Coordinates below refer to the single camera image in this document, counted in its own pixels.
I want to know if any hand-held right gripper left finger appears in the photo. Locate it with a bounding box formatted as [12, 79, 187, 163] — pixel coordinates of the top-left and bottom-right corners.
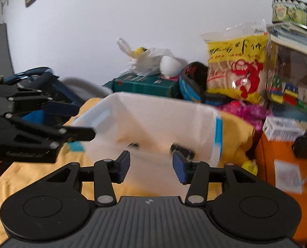
[46, 150, 131, 207]

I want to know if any round printed tin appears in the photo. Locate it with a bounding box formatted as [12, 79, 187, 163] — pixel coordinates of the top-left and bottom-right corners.
[272, 0, 307, 33]

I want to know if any black blue bag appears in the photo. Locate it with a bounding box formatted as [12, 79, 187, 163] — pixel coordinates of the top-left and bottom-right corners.
[179, 62, 230, 104]

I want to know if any teal cardboard box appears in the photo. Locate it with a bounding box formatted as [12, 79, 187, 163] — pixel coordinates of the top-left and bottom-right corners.
[103, 74, 181, 99]

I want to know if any grey rounded object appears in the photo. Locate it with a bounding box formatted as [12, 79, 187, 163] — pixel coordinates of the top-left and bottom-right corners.
[63, 77, 111, 101]

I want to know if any yellow red snack bag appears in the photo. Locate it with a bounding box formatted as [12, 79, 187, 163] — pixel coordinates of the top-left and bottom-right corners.
[200, 22, 269, 104]

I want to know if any white plastic bag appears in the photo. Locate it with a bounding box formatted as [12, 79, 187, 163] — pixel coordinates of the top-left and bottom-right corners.
[117, 37, 176, 76]

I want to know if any light blue box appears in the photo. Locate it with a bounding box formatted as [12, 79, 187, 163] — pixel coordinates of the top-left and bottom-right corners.
[67, 141, 85, 152]

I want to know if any stack of books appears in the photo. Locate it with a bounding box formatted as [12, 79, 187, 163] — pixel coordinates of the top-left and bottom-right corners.
[267, 23, 307, 57]

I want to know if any yellow small toy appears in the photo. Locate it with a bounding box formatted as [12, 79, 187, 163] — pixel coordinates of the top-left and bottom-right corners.
[242, 160, 259, 175]

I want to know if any small white box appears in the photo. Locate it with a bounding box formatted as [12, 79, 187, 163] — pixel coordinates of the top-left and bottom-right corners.
[263, 116, 307, 142]

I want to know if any white round object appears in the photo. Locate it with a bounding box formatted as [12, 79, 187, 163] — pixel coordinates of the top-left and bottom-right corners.
[160, 56, 182, 76]

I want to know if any black toy car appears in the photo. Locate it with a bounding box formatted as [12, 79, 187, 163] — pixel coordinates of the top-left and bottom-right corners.
[170, 143, 195, 161]

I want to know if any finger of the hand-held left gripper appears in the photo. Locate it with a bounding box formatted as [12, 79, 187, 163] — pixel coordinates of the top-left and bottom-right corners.
[4, 112, 96, 150]
[9, 88, 80, 118]

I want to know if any dark small device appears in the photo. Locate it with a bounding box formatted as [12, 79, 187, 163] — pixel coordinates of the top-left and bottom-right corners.
[292, 129, 307, 159]

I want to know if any pink tinsel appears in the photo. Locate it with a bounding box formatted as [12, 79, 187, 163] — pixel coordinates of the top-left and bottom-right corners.
[218, 99, 273, 130]

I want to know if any orange box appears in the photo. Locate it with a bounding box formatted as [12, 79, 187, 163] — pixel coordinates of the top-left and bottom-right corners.
[255, 134, 307, 246]

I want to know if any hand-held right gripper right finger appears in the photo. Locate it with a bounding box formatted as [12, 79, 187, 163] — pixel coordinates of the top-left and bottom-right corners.
[172, 150, 259, 204]

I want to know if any white plastic bin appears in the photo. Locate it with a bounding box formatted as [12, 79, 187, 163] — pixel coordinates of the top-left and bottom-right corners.
[72, 92, 224, 168]

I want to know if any yellow cloth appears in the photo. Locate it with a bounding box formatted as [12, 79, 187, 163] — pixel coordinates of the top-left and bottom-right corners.
[0, 97, 259, 248]

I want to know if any clear box of toy blocks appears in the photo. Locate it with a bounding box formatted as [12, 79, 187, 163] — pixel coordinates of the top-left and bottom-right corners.
[266, 41, 307, 117]

